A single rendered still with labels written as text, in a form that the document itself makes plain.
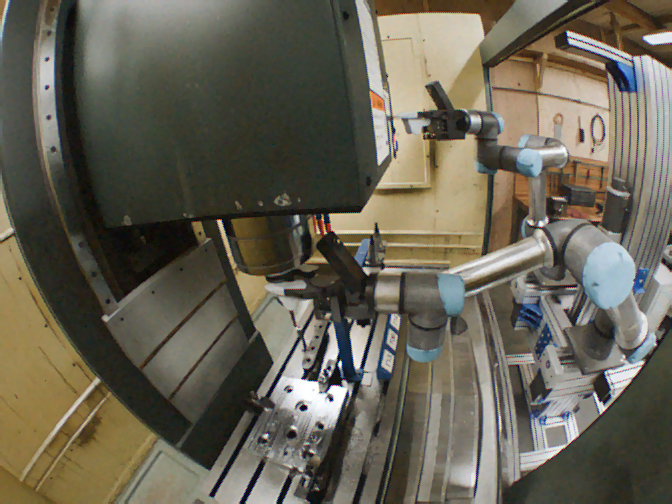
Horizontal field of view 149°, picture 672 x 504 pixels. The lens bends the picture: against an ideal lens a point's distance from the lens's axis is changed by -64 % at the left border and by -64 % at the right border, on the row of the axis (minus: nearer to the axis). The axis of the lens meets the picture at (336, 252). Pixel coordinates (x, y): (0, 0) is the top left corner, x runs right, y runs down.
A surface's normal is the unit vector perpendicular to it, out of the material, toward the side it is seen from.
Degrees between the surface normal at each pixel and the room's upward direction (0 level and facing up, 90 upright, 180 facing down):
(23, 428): 90
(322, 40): 90
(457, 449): 8
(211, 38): 90
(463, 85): 90
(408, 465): 8
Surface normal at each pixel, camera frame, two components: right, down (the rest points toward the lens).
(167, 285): 0.95, 0.04
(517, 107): -0.27, 0.47
